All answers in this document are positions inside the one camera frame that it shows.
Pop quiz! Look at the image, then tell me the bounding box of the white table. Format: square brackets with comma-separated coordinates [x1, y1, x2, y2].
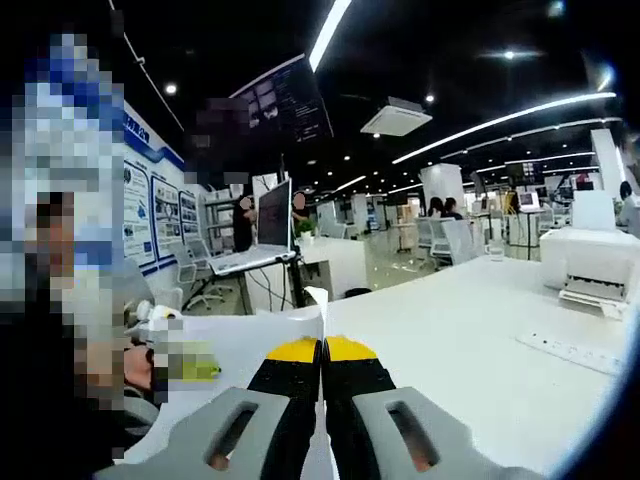
[324, 254, 636, 476]

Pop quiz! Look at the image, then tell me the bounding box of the white ceiling air conditioner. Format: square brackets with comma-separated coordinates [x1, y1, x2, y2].
[359, 96, 434, 138]

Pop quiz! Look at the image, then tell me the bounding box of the hanging dark display screen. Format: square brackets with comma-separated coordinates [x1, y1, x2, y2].
[228, 52, 335, 144]

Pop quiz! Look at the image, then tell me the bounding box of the white storage shelf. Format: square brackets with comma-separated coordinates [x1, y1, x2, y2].
[202, 189, 236, 242]

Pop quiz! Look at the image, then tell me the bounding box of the black laptop stand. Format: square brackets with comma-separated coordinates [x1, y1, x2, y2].
[239, 252, 307, 314]

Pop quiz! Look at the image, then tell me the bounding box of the white laptop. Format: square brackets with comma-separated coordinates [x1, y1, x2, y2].
[207, 177, 297, 276]

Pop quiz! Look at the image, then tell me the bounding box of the long ceiling light strip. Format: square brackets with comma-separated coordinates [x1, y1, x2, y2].
[307, 0, 354, 72]

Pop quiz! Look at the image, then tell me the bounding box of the white printer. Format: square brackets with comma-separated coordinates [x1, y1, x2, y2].
[538, 189, 640, 319]

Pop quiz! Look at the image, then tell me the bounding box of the white office chair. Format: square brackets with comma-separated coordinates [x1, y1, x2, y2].
[439, 218, 479, 269]
[175, 240, 229, 311]

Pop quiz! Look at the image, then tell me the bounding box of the white power strip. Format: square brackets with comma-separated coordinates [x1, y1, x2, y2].
[514, 329, 629, 375]

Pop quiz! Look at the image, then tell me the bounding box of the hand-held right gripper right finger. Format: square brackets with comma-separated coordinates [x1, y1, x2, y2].
[322, 335, 546, 480]

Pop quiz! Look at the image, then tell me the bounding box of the blue white wall display board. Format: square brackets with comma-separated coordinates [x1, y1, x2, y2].
[122, 97, 211, 276]

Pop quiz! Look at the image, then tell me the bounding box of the person's left hand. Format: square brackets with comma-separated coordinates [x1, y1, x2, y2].
[123, 345, 155, 390]

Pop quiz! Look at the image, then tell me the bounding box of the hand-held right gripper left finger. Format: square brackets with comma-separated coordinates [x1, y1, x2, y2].
[94, 335, 322, 480]

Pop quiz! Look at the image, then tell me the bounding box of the white office desk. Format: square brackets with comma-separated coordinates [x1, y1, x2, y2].
[298, 234, 369, 301]

